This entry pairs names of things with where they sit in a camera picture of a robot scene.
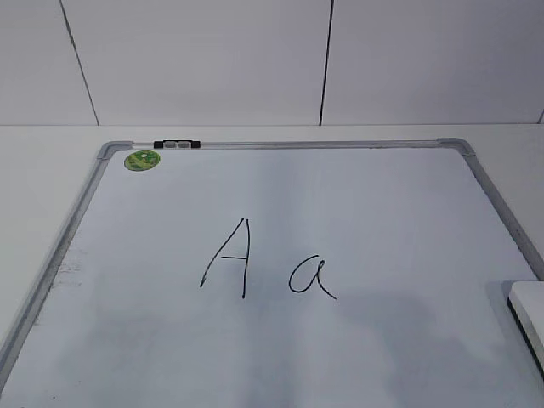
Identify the white board with grey frame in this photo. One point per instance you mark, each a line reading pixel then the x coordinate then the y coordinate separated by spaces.
pixel 317 274

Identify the round green magnet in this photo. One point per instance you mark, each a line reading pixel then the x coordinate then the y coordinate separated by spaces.
pixel 142 160

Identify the white board eraser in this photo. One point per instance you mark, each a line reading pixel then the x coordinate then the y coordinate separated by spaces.
pixel 525 300

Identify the black grey hanger clip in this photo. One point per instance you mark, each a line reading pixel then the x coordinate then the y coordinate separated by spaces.
pixel 176 144

